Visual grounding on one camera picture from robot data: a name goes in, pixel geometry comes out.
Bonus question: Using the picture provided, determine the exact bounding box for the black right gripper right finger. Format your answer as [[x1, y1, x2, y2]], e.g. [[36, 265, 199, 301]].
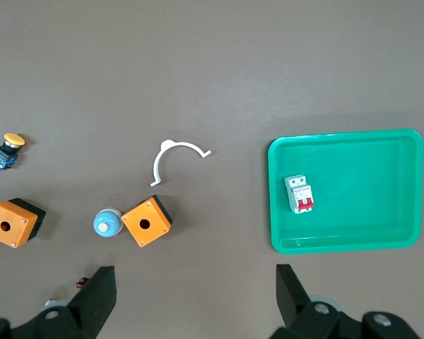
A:
[[268, 263, 422, 339]]

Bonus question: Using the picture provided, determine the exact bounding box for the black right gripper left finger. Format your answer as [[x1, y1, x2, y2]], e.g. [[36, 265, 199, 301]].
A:
[[0, 266, 118, 339]]

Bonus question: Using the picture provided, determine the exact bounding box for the white red circuit breaker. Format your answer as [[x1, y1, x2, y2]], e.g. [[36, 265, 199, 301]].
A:
[[283, 174, 315, 215]]

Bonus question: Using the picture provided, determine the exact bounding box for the blue dome component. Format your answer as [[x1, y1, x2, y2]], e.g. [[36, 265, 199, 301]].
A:
[[93, 208, 124, 238]]

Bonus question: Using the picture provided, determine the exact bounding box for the yellow mushroom push button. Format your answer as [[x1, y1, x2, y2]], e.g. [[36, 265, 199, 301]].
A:
[[0, 132, 26, 172]]

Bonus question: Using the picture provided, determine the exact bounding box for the orange button enclosure box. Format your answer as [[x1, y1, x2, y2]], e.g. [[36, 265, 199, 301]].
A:
[[0, 197, 47, 249], [121, 194, 174, 248]]

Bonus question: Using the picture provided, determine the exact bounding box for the green plastic tray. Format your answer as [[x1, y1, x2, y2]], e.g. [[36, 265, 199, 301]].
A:
[[267, 129, 424, 255]]

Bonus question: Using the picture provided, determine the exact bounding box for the small white curved clamp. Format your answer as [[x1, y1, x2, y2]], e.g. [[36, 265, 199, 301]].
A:
[[150, 139, 212, 187]]

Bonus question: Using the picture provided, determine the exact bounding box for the brown table cover mat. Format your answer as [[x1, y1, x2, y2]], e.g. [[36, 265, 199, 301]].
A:
[[0, 0, 424, 339]]

